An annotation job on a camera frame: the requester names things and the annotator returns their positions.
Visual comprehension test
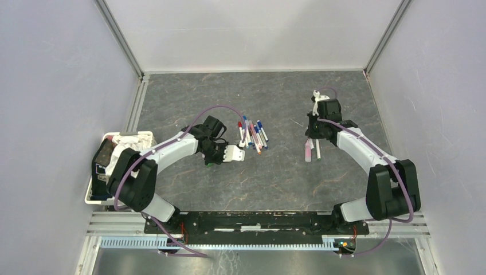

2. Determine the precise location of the black box in basket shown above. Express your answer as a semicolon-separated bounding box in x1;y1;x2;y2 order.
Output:
89;138;115;201

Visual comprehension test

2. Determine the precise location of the slotted cable duct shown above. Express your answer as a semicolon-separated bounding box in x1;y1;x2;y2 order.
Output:
99;237;356;252

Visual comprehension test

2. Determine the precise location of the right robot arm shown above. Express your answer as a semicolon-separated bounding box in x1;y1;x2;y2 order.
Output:
305;92;421;234

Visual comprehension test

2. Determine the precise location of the blue marker right side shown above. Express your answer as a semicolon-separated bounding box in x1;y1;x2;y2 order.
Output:
257;120;269;142

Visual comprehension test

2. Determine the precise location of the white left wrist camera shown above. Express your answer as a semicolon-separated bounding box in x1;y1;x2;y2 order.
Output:
223;145;245;163

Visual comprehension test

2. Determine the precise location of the white plastic basket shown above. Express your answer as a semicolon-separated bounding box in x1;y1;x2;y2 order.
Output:
84;131;157;206

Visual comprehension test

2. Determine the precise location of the orange tipped marker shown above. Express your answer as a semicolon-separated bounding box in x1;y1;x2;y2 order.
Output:
249;120;262;155

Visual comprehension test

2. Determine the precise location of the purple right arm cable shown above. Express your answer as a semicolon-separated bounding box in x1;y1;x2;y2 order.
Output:
316;87;415;256

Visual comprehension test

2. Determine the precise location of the crumpled white cloth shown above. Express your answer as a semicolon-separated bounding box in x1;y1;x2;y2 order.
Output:
104;131;156;177

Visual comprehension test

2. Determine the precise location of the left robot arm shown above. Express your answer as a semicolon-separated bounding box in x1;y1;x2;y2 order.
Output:
107;116;244;234

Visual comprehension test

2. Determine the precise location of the dark blue capped marker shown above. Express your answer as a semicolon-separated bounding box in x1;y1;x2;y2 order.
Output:
254;125;268;149

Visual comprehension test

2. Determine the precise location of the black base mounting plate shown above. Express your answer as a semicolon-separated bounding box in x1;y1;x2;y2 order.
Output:
163;211;370;245

